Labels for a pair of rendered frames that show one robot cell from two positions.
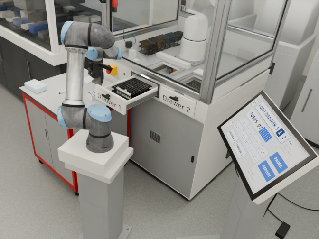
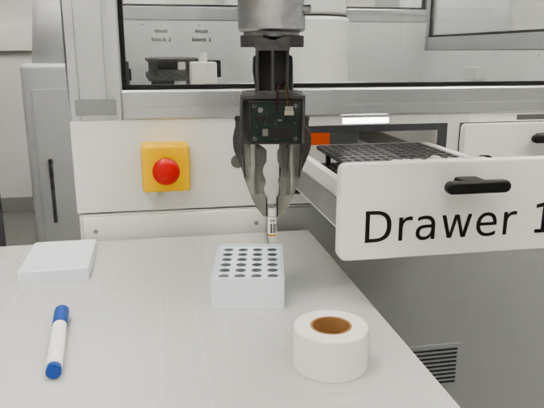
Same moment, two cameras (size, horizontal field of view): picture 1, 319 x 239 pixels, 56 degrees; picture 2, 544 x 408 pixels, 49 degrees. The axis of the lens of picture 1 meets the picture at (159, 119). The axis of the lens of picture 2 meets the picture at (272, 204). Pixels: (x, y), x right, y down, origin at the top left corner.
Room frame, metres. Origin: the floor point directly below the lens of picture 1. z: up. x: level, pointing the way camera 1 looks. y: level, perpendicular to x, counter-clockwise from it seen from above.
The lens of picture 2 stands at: (1.43, 0.99, 1.05)
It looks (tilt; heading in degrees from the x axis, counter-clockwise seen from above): 14 degrees down; 311
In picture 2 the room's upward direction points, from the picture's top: straight up
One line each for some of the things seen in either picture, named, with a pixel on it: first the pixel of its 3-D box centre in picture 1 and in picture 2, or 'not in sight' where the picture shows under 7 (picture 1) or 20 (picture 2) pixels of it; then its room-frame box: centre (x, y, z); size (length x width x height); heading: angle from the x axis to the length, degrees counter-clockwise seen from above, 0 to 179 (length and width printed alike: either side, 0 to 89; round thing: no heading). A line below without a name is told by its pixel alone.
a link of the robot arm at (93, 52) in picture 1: (95, 51); not in sight; (1.79, 0.44, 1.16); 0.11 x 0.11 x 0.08; 2
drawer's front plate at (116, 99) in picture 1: (110, 98); (458, 206); (1.71, 0.34, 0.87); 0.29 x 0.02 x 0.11; 52
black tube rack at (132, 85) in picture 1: (131, 90); (393, 176); (1.86, 0.21, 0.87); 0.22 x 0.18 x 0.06; 142
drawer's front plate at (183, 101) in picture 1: (177, 101); (536, 153); (1.76, -0.11, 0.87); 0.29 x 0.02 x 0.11; 52
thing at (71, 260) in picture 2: (90, 79); (60, 259); (2.16, 0.59, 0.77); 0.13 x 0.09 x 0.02; 142
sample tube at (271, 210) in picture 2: not in sight; (272, 224); (1.90, 0.45, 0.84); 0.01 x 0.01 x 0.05
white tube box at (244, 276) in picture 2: (96, 94); (249, 274); (1.91, 0.48, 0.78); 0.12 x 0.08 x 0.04; 131
